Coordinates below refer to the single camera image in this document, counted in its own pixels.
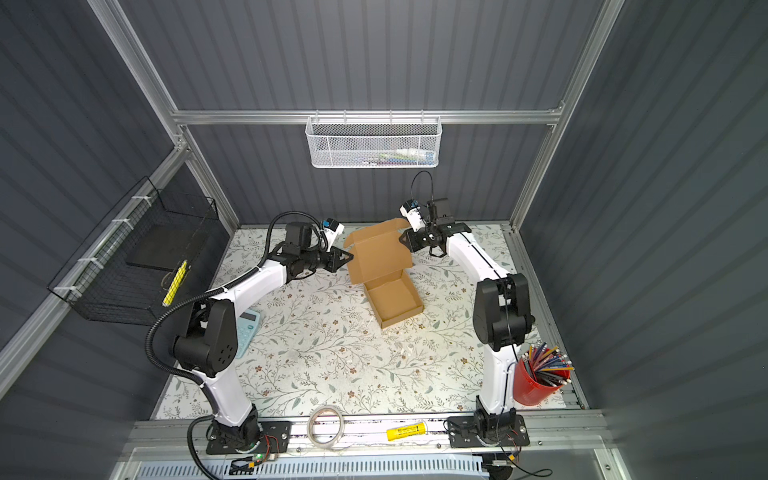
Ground brown cardboard box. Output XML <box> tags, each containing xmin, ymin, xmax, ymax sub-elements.
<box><xmin>344</xmin><ymin>218</ymin><xmax>424</xmax><ymax>329</ymax></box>

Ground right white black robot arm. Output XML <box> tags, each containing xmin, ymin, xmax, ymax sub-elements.
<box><xmin>400</xmin><ymin>200</ymin><xmax>535</xmax><ymax>445</ymax></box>

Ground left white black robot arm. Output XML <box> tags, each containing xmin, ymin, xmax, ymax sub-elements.
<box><xmin>172</xmin><ymin>218</ymin><xmax>353</xmax><ymax>451</ymax></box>

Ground teal calculator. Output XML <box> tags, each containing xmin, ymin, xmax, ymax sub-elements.
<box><xmin>236</xmin><ymin>308</ymin><xmax>261</xmax><ymax>359</ymax></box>

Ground markers in white basket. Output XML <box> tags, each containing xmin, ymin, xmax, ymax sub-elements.
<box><xmin>354</xmin><ymin>148</ymin><xmax>438</xmax><ymax>168</ymax></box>

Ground floral table mat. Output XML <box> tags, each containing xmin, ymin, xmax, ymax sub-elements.
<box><xmin>152</xmin><ymin>224</ymin><xmax>568</xmax><ymax>421</ymax></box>

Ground black flat pad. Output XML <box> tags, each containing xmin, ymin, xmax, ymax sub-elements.
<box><xmin>126</xmin><ymin>225</ymin><xmax>208</xmax><ymax>272</ymax></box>

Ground yellow striped marker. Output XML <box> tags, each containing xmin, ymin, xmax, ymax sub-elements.
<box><xmin>162</xmin><ymin>260</ymin><xmax>188</xmax><ymax>307</ymax></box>

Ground coloured pencils bundle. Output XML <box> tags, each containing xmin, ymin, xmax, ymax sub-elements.
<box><xmin>522</xmin><ymin>342</ymin><xmax>574</xmax><ymax>388</ymax></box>

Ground red pencil cup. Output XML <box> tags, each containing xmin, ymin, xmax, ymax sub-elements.
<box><xmin>513</xmin><ymin>359</ymin><xmax>573</xmax><ymax>406</ymax></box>

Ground yellow label tag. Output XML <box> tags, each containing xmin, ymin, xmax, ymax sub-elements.
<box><xmin>386</xmin><ymin>422</ymin><xmax>427</xmax><ymax>442</ymax></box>

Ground clear tape roll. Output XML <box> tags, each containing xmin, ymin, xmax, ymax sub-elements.
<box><xmin>306</xmin><ymin>405</ymin><xmax>346</xmax><ymax>450</ymax></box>

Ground white vented strip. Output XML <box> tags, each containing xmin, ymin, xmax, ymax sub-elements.
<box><xmin>134</xmin><ymin>455</ymin><xmax>490</xmax><ymax>480</ymax></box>

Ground white wire mesh basket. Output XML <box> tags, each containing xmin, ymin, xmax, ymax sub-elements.
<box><xmin>305</xmin><ymin>116</ymin><xmax>443</xmax><ymax>169</ymax></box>

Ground black wire basket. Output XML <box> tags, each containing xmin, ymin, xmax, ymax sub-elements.
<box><xmin>48</xmin><ymin>177</ymin><xmax>220</xmax><ymax>325</ymax></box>

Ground black corrugated cable conduit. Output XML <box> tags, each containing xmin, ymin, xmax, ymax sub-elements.
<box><xmin>143</xmin><ymin>209</ymin><xmax>328</xmax><ymax>480</ymax></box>

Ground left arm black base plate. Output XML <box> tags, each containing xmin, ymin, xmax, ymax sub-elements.
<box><xmin>205</xmin><ymin>421</ymin><xmax>292</xmax><ymax>455</ymax></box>

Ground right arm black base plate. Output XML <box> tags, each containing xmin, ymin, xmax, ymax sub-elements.
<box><xmin>443</xmin><ymin>410</ymin><xmax>530</xmax><ymax>449</ymax></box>

